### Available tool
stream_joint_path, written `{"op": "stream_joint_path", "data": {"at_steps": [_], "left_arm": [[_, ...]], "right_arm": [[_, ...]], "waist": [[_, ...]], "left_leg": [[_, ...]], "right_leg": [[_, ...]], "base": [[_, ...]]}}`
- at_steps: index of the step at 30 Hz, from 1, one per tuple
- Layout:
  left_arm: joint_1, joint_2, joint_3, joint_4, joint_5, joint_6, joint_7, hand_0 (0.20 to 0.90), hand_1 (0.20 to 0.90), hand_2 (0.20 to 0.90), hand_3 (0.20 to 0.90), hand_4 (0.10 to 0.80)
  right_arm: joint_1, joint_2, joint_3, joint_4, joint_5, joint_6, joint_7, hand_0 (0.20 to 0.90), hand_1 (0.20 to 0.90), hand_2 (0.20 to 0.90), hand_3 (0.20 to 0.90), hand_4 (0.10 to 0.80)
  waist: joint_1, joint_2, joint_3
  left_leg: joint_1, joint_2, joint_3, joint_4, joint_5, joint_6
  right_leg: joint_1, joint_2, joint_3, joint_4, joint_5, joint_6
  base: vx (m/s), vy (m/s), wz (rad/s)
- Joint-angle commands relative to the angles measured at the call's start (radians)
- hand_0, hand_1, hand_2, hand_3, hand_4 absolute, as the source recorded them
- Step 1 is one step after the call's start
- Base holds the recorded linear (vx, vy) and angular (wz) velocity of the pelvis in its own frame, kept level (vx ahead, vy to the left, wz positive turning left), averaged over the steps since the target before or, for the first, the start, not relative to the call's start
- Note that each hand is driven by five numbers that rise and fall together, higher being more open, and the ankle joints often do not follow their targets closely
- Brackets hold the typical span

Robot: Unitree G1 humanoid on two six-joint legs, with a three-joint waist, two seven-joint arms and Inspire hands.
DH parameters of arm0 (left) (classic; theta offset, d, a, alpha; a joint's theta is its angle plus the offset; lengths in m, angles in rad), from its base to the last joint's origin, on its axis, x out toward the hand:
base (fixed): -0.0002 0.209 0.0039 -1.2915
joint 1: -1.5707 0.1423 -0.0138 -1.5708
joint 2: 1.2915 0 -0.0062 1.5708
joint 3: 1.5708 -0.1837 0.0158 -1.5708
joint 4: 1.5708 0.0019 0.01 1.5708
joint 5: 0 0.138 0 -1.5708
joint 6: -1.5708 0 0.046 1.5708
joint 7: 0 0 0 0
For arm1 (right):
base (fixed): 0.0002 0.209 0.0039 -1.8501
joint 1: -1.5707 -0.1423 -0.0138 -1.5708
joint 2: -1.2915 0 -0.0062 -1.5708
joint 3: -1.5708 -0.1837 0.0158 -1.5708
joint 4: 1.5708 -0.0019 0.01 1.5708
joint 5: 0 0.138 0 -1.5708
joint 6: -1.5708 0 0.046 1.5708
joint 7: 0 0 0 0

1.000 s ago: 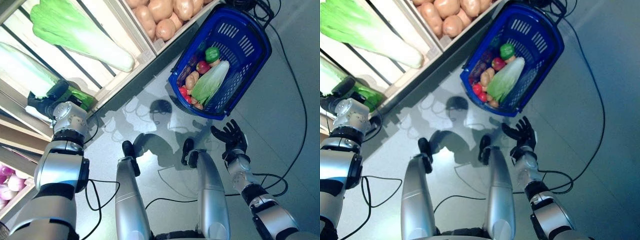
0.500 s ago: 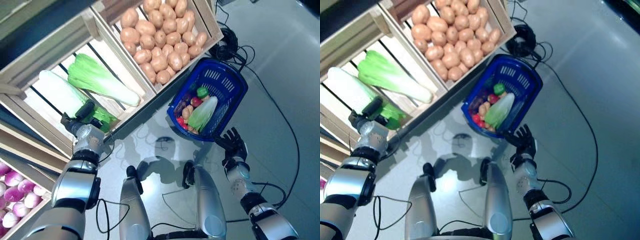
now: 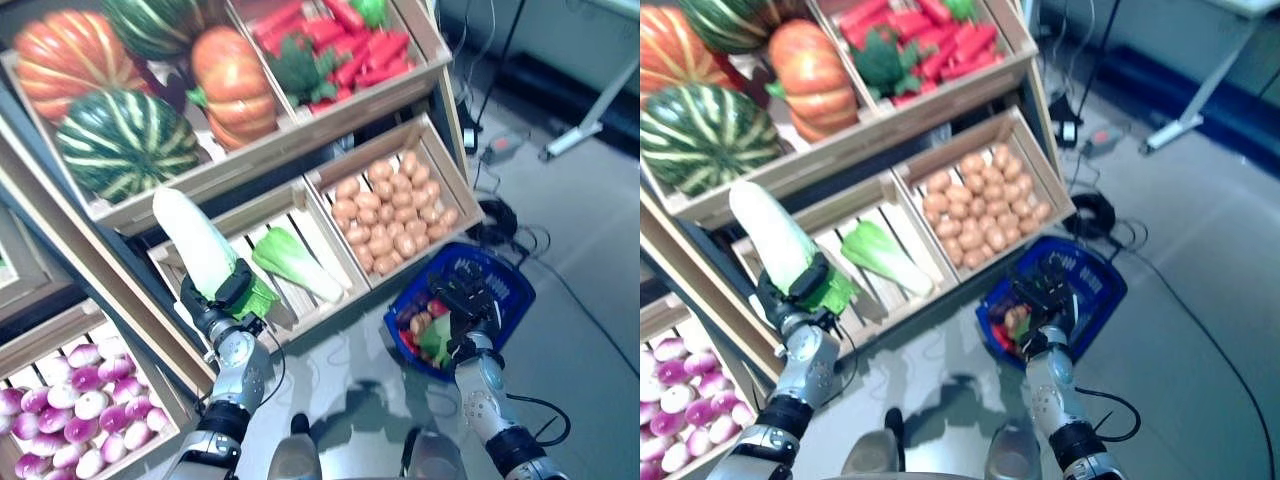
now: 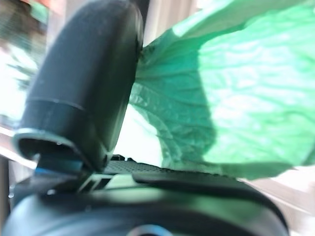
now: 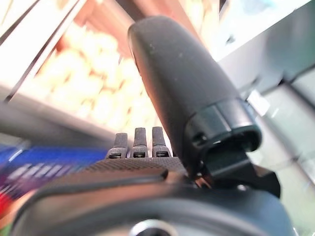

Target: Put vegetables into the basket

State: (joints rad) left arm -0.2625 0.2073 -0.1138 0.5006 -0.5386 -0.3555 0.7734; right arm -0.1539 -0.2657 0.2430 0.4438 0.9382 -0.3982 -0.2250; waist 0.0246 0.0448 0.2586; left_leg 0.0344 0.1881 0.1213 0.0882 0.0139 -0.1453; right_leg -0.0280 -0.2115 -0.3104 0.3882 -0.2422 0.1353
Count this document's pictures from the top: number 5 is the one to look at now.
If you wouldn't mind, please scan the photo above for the blue plastic shopping basket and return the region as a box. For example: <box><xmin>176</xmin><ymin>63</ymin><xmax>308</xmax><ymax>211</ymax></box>
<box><xmin>0</xmin><ymin>144</ymin><xmax>110</xmax><ymax>200</ymax></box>

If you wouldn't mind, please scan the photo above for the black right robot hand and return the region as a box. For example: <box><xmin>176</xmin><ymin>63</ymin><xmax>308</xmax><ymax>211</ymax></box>
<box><xmin>11</xmin><ymin>16</ymin><xmax>296</xmax><ymax>236</ymax></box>

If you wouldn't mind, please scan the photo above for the wooden display shelf stand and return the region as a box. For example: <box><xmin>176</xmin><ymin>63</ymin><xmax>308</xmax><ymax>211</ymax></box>
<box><xmin>0</xmin><ymin>0</ymin><xmax>222</xmax><ymax>148</ymax></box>

